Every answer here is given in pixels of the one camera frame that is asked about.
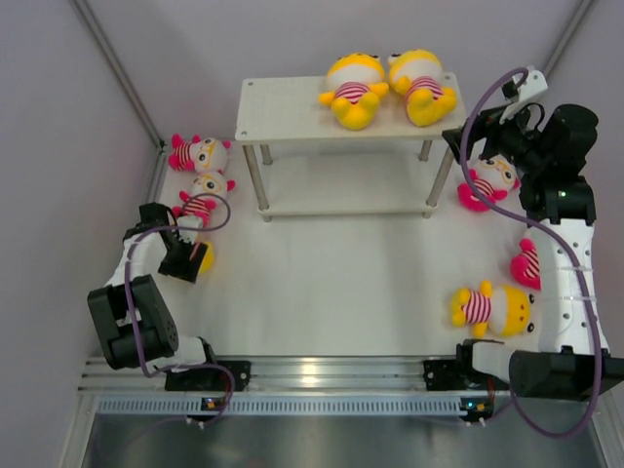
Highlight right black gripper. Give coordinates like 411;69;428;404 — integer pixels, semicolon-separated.
443;95;548;175

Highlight yellow toy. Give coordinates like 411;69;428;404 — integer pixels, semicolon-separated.
450;280;535;338
318;52;389;131
387;49;457;127
198;242;215;275

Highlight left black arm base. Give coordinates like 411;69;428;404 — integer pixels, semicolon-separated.
165;360;252;392

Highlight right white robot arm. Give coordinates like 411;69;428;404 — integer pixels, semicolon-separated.
443;103;623;401

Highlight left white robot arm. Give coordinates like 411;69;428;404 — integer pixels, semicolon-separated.
87;203;220;390

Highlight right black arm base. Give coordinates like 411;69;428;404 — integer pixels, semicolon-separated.
423;339;509;391

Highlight white two-tier shelf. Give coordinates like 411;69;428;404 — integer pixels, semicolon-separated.
235;76;466;221

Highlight pink toy top right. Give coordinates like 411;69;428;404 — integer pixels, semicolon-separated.
457;155;521;213

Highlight pink toy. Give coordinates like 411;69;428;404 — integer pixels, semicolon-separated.
172;171;236;227
457;155;521;213
168;134;232;174

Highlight pink toy top left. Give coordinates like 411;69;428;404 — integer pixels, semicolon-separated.
168;134;232;174

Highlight pink toy right glasses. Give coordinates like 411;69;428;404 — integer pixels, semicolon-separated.
509;238;541;291

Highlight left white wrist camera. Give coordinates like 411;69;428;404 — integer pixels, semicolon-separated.
176;215;204;244

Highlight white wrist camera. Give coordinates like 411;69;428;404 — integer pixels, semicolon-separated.
176;215;204;244
499;66;548;124

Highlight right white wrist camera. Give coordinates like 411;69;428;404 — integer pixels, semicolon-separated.
499;66;548;124

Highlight aluminium front rail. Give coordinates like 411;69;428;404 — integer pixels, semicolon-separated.
78;356;447;394

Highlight grey slotted cable duct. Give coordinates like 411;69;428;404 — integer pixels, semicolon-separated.
97;395;477;416

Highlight right aluminium frame post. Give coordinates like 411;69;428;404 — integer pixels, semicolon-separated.
540;0;599;80

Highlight aluminium frame post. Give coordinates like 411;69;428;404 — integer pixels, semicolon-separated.
540;0;599;80
69;0;164;149

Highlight left aluminium frame post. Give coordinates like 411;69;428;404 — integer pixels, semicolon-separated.
69;0;164;149

